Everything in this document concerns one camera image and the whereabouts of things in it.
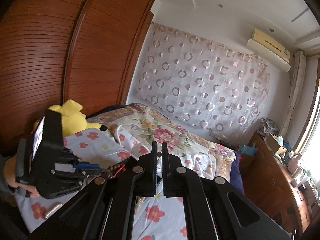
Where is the red cord bead bracelet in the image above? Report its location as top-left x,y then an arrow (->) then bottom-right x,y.
101,163 -> 127,179

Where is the black square jewelry box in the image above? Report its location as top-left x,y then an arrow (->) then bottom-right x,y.
106,157 -> 162,196

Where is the person's left hand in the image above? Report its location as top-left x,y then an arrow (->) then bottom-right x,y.
3,157 -> 40,198

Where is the floral rose quilt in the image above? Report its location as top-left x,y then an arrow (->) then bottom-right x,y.
88,103 -> 236,180

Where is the strawberry flower print sheet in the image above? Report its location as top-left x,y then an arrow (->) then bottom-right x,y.
15,126 -> 241,240

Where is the silver bangle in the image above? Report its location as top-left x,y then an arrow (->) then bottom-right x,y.
44,202 -> 63,219

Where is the yellow plush toy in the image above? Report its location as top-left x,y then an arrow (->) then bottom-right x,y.
33,99 -> 107,137

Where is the wooden side cabinet desk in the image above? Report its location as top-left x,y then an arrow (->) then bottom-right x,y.
241,133 -> 312,236

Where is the circle pattern sheer curtain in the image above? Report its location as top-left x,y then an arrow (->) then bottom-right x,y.
133,23 -> 270,143

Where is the cardboard box on cabinet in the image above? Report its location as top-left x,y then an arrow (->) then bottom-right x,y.
265,134 -> 287,155

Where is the pink ceramic jar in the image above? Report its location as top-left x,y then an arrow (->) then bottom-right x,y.
287,153 -> 302,174

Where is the wooden slatted wardrobe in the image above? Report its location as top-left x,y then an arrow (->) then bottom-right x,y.
1,0 -> 155,149

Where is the window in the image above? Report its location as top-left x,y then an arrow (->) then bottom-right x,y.
294,56 -> 319,182

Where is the tied window curtain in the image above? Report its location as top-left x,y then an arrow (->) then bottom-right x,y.
279,50 -> 306,138

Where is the wall air conditioner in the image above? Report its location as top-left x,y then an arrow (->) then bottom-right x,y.
246,29 -> 291,73

